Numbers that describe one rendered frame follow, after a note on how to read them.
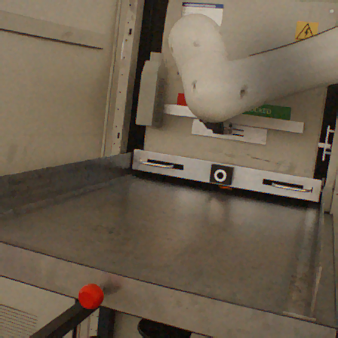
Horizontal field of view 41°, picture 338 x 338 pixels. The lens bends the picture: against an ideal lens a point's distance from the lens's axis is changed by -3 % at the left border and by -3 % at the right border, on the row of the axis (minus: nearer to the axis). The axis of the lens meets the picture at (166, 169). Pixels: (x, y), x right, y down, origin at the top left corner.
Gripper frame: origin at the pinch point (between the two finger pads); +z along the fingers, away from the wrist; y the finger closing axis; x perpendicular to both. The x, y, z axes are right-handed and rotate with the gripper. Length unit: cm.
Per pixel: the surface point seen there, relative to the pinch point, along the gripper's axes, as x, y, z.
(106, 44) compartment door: -35.1, -16.4, -8.7
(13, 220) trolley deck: -21, 43, -38
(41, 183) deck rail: -25.8, 32.6, -26.9
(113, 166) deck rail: -25.5, 15.4, 2.6
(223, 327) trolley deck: 19, 52, -45
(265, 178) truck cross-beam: 14.1, 7.7, 11.5
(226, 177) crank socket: 3.7, 9.9, 10.3
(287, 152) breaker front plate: 18.7, 0.3, 8.5
